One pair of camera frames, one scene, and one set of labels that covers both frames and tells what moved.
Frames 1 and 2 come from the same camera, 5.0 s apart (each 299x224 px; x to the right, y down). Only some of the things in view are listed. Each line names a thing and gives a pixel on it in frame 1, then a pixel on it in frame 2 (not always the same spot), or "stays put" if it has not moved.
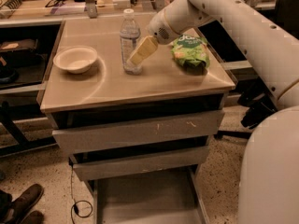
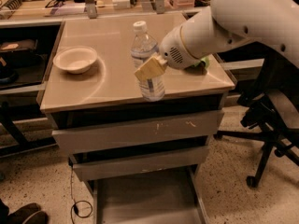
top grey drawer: x=80 y=139 stays put
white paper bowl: x=76 y=59 stays put
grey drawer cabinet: x=136 y=142 stays put
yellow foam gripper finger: x=146 y=47 -> x=153 y=66
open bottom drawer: x=174 y=196 stays put
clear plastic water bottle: x=130 y=37 -> x=144 y=49
